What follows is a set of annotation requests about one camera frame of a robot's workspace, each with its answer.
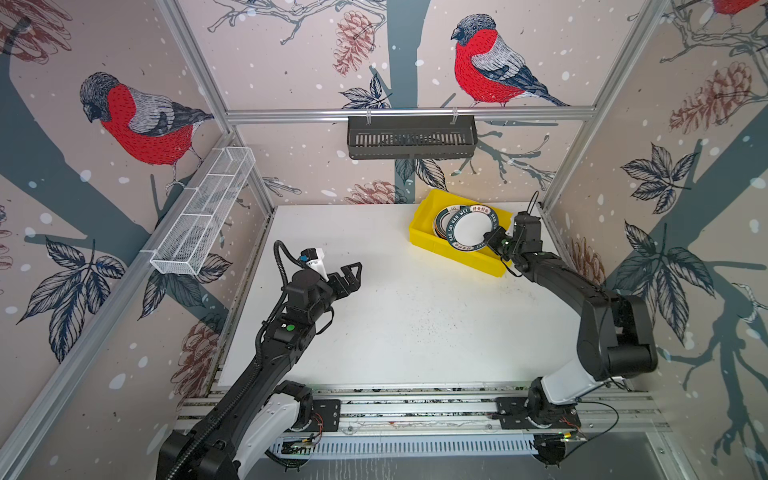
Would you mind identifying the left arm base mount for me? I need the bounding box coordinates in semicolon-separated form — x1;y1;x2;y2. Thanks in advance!
287;399;341;434

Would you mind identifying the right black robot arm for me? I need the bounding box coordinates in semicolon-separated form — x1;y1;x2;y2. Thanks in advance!
484;211;658;426

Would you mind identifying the yellow plastic bin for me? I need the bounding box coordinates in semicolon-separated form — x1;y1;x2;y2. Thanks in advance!
409;190;514;277

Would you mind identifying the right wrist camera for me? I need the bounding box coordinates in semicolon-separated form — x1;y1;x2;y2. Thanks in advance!
513;211;541;231

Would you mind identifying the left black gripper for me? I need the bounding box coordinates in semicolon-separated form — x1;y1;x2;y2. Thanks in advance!
307;260;361;324

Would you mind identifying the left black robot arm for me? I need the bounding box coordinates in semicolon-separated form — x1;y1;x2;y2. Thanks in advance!
156;263;362;479

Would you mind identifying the white wire mesh shelf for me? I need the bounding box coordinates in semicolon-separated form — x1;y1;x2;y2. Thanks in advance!
150;146;255;276

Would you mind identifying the green lettered plate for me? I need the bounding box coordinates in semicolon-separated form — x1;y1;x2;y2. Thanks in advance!
444;204;499;252

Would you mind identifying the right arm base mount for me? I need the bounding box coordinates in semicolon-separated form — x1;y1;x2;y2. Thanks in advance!
491;396;581;430

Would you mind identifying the right thin black cable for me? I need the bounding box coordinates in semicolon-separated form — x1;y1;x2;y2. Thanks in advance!
557;400;620;448

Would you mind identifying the black wall basket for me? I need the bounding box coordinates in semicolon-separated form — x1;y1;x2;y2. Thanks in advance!
347;115;478;160

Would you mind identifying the aluminium mounting rail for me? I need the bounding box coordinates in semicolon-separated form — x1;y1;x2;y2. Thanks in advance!
173;386;670;436

